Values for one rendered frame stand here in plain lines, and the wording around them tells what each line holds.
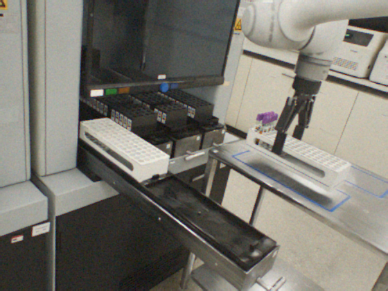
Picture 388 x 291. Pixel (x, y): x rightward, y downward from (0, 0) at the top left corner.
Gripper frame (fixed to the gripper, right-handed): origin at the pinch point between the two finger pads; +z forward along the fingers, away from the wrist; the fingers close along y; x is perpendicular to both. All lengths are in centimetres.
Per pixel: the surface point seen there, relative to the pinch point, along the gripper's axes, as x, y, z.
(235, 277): -17.7, -43.0, 13.2
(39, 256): 31, -61, 36
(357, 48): 54, 190, -20
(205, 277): 13, -5, 63
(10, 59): 40, -64, -15
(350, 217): -25.0, -4.2, 9.3
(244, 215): 49, 80, 91
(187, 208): 2.0, -38.1, 11.1
